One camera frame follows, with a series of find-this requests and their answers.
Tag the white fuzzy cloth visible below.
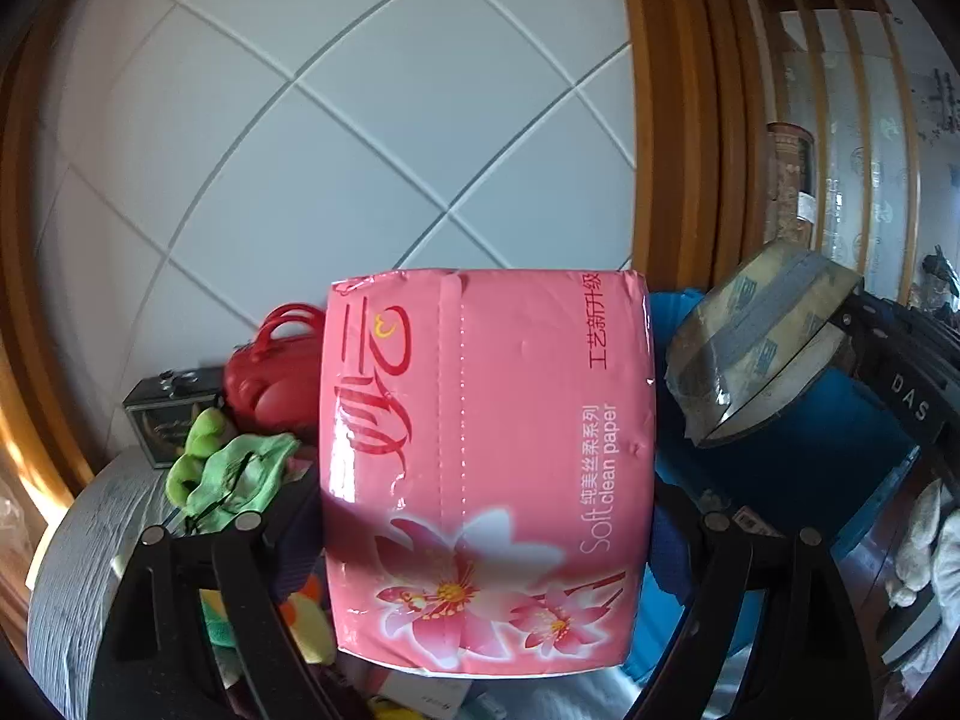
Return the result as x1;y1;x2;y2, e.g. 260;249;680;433
892;480;960;612

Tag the wooden lattice screen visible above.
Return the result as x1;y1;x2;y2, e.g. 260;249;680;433
750;0;960;301

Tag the red toy suitcase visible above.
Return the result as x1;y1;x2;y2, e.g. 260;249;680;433
223;304;329;445

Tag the grey striped bedsheet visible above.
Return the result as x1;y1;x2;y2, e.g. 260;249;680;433
26;446;653;720

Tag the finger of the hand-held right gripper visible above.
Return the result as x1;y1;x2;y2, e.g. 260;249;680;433
840;291;960;383

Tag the lime green plush toy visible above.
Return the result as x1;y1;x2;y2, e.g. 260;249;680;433
166;409;230;511

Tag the dark figurine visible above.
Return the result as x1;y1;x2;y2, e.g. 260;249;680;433
922;244;960;297

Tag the large pink floral tissue pack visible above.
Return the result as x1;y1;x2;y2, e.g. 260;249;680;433
319;268;657;680

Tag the light green cloth pouch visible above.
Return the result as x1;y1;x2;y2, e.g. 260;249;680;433
186;433;301;535

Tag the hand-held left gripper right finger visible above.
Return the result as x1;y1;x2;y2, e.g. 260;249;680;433
630;499;852;720

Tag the black gift box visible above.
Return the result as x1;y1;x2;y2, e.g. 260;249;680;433
122;371;226;470

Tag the yellow plush toy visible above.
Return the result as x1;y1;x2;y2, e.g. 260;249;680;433
281;577;338;665

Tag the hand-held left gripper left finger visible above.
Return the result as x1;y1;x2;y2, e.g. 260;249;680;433
86;465;335;720

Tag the white padded headboard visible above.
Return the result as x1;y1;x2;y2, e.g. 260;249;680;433
30;0;638;458

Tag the brown patterned box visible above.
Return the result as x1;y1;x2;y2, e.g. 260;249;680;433
765;120;818;248

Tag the taped round container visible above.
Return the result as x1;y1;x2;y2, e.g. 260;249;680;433
664;240;863;451

